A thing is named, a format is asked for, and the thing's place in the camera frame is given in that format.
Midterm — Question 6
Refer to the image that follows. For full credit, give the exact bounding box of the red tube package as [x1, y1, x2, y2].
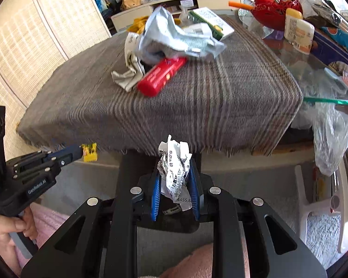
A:
[137, 56, 189, 98]

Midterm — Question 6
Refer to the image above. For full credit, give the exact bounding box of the brown plaid table cloth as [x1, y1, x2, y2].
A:
[16, 14, 304, 157]

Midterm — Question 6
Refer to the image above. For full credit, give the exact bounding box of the clear hanging plastic bag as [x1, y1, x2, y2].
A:
[291, 101, 348, 177]

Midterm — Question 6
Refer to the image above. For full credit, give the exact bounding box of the red plastic basket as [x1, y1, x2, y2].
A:
[253, 0, 304, 31]

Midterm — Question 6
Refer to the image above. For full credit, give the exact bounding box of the cream and grey TV cabinet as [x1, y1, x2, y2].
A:
[110, 0, 245, 32]

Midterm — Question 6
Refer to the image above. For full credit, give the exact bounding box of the orange handled saw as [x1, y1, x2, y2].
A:
[228, 1, 255, 11]

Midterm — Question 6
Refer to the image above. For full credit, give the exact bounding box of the white plastic stool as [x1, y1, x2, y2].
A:
[294, 162, 348, 254]

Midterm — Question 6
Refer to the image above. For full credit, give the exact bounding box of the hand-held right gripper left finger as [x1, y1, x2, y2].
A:
[20, 164, 162, 278]

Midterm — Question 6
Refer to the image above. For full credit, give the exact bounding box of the beige woven folding screen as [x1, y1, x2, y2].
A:
[0, 0, 112, 163]

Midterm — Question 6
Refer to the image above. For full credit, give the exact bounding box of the person's left hand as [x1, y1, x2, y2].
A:
[0, 205, 38, 254]

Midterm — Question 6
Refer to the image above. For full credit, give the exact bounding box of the crumpled white paper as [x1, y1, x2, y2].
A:
[111, 32, 146, 93]

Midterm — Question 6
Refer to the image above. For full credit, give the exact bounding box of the green and white box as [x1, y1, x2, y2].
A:
[188, 7, 235, 40]

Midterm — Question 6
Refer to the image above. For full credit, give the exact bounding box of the white lotion bottle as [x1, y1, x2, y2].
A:
[284, 8, 315, 55]

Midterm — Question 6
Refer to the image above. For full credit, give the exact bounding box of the printed receipt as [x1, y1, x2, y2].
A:
[157, 135, 193, 212]

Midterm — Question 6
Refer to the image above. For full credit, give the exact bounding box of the dark blue printed box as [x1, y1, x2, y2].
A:
[311, 27, 348, 70]

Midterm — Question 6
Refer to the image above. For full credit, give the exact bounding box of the yellow packet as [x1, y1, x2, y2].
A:
[128, 16, 151, 34]

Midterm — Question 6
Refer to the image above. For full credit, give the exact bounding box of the yellow candy wrapper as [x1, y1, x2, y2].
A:
[81, 143, 98, 163]

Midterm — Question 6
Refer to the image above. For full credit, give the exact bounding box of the grey plastic mailer bag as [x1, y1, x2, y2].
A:
[133, 6, 227, 64]

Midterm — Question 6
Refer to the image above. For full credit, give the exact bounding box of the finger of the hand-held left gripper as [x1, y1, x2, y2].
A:
[13, 152, 84, 181]
[5, 144, 83, 165]

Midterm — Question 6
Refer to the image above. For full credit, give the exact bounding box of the light blue hairbrush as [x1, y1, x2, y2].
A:
[324, 67, 348, 97]

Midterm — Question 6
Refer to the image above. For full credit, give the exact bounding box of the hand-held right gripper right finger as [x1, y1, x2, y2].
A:
[188, 157, 328, 278]

